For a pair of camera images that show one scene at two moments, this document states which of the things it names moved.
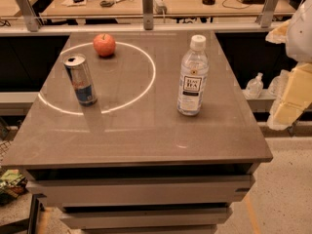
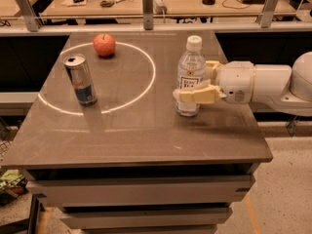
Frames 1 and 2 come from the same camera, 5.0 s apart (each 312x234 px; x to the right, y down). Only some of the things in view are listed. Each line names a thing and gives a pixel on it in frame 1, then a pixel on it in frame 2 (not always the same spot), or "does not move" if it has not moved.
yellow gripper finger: x=279 y=35 → x=211 y=69
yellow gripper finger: x=297 y=96 → x=201 y=93
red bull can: x=84 y=86 does not move
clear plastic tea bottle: x=193 y=77 does not move
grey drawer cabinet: x=142 y=200 does not move
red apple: x=104 y=44 does not move
